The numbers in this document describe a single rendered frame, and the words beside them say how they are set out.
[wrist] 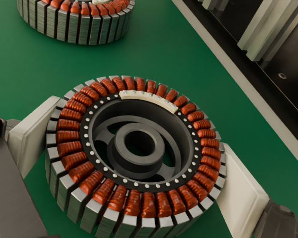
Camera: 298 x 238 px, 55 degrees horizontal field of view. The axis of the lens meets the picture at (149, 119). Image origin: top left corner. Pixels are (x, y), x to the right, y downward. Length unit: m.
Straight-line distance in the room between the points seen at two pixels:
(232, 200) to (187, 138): 0.05
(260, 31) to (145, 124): 0.18
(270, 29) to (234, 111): 0.09
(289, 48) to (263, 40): 0.09
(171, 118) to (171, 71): 0.10
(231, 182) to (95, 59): 0.16
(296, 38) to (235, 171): 0.29
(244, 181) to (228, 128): 0.11
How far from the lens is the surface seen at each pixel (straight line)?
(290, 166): 0.27
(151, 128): 0.19
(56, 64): 0.26
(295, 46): 0.41
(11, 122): 0.17
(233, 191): 0.17
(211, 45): 0.37
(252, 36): 0.33
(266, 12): 0.32
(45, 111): 0.17
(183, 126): 0.19
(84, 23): 0.27
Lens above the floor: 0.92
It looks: 45 degrees down
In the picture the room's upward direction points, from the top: 23 degrees clockwise
